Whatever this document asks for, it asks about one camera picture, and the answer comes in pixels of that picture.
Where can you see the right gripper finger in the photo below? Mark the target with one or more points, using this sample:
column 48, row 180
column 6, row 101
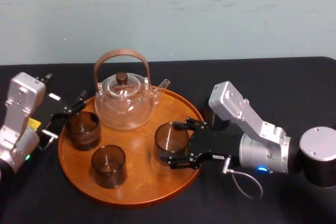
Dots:
column 183, row 161
column 193, row 125

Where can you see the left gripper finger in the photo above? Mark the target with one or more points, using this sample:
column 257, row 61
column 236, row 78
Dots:
column 58, row 119
column 77, row 104

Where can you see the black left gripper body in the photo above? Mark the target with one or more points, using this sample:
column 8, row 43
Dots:
column 48, row 108

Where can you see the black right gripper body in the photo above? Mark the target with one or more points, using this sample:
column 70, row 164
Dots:
column 215, row 142

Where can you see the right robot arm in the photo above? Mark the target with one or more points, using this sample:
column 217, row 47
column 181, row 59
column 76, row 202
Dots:
column 262, row 153

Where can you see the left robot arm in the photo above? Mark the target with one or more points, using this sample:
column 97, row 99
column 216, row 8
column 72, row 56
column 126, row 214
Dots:
column 19, row 103

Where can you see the round wooden tray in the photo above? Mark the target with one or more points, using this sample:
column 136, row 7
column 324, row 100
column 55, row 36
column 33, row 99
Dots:
column 147, row 182

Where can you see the smoky brown glass cup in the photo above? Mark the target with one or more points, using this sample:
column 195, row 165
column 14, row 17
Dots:
column 108, row 171
column 83, row 136
column 169, row 140

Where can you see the glass lid with dark knob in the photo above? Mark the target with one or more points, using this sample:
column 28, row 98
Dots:
column 121, row 78

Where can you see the black table cloth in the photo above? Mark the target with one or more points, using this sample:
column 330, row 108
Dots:
column 275, row 208

